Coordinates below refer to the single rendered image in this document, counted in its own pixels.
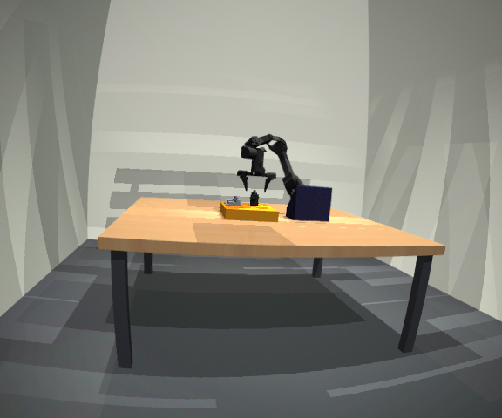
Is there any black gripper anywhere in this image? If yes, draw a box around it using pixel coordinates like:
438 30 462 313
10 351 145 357
237 160 276 192

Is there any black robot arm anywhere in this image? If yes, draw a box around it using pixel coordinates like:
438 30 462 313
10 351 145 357
241 134 304 198

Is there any orange flat deck plate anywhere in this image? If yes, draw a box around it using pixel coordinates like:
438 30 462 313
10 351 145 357
220 196 279 222

